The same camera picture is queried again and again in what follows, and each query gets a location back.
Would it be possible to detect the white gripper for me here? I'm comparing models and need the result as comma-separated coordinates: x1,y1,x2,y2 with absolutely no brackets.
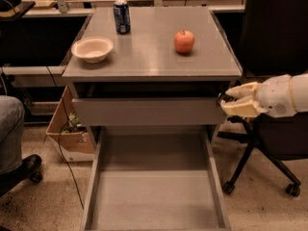
220,75,296,117

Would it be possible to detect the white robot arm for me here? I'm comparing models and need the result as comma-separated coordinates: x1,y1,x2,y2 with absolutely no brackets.
220,74,308,117

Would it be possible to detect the grey drawer cabinet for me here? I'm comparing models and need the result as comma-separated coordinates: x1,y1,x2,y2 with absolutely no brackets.
64,7,242,137

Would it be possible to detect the open grey middle drawer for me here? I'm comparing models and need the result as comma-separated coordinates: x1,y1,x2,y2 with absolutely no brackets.
80,127,232,231

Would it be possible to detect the grey top drawer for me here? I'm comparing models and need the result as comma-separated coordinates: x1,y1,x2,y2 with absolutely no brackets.
72,97,225,126

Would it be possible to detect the black office chair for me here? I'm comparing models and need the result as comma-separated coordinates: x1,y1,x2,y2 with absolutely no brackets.
218,0,308,197

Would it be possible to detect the red apple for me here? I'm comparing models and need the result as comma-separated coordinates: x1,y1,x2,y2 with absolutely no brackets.
173,30,194,54

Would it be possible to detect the blue soda can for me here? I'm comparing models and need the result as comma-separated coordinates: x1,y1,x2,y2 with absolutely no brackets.
114,0,131,34

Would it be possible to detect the white paper bowl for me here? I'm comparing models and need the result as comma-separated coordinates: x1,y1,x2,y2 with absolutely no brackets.
71,37,114,64

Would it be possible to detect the cardboard box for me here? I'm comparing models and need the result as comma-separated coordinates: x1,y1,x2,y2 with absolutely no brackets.
46,86,94,162

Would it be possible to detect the black chair caster left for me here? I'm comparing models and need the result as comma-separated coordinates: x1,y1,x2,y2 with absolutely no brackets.
29,171,42,184

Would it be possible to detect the black shoe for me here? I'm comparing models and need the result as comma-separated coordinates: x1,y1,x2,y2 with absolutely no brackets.
0,154,42,196

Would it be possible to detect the person leg in jeans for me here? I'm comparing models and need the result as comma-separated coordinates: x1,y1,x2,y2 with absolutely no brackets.
0,95,24,174

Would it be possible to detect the black cable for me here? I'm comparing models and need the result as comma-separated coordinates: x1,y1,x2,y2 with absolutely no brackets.
44,65,85,210

